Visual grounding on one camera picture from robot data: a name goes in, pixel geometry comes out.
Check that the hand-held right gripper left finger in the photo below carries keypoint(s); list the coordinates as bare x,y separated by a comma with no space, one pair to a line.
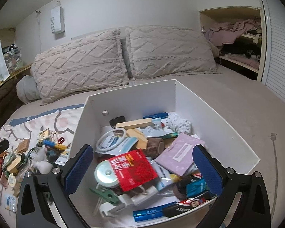
79,168

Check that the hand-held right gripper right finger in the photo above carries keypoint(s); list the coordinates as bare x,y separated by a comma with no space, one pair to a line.
207,168

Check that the green clip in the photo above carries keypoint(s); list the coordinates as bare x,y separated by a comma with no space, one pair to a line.
104,193

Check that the red foil packet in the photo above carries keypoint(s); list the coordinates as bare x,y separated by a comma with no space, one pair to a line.
133,171

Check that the wooden block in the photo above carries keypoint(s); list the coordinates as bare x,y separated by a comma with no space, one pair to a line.
133,123

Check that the white cardboard box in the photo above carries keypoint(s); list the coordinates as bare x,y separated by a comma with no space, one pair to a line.
133,99

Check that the floral fabric pouch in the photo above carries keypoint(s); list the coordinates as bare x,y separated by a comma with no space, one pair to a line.
8,160

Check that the teal foil packet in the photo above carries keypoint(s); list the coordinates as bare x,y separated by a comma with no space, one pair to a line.
197,185

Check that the large white blue sachet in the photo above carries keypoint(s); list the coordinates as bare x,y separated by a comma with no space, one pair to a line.
64,156

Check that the engraved wooden tag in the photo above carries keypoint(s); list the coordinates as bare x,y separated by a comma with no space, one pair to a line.
23,144

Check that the mint round tin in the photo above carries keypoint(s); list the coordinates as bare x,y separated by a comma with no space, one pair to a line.
106,173

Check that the pink card pack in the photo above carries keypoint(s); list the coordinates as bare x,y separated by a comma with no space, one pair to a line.
180,154

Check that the small red clip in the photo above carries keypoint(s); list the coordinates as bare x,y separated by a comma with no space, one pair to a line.
60,139

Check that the red cartoon strip packet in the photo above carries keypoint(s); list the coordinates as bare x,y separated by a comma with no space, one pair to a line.
197,201

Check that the brown hair scrunchie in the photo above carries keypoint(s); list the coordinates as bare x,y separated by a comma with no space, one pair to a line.
180,191

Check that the white cotton balls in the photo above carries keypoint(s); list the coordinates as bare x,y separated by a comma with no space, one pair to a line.
41,163

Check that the folded brown quilt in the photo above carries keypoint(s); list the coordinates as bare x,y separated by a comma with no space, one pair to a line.
2,102

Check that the white elastic loop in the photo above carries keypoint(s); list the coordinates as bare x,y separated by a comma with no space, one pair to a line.
39,137

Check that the printed cartoon blanket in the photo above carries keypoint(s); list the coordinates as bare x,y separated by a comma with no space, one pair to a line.
38,121

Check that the gold square packet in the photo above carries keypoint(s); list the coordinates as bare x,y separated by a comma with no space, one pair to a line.
45,133

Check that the black printed lighter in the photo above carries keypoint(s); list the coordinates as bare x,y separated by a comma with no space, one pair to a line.
180,210

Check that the white floral cloth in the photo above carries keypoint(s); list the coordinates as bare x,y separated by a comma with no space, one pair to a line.
178,123

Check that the small blue white packet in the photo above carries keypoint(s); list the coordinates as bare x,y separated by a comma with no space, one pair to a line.
10,201

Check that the blue white wipe packet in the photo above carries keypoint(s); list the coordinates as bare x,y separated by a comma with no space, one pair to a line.
129,143
154,129

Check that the brown ribbed roll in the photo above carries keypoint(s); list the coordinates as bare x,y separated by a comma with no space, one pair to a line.
154,147

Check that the small black box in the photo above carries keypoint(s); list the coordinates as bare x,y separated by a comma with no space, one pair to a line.
117,121

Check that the light grey rolled blanket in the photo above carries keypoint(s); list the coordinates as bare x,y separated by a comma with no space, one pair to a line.
28,89

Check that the white plug adapter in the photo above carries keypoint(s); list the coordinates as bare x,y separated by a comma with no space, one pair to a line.
137,192

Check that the flat wooden board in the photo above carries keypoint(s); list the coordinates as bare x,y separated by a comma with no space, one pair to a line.
139,143

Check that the wooden bedside shelf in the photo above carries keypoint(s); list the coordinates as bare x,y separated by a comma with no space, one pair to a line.
11,76

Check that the blue foil tube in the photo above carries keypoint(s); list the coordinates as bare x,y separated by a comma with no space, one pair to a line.
152,212

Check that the clear container of cards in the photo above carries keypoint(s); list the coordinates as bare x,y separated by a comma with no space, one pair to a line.
14,59

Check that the beige knit pillow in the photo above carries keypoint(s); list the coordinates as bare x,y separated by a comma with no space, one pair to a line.
171,49
78,64

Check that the pile of dark clothes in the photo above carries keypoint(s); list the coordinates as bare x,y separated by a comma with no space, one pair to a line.
239,49

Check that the white hanging pouch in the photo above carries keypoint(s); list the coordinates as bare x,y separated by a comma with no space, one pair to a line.
57,20

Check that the pile of pink clothes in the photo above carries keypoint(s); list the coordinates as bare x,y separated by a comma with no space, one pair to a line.
228,32

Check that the white louvered door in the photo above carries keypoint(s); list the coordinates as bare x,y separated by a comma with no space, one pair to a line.
277,47

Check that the wall niche shelf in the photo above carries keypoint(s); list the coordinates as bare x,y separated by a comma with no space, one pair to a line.
237,63

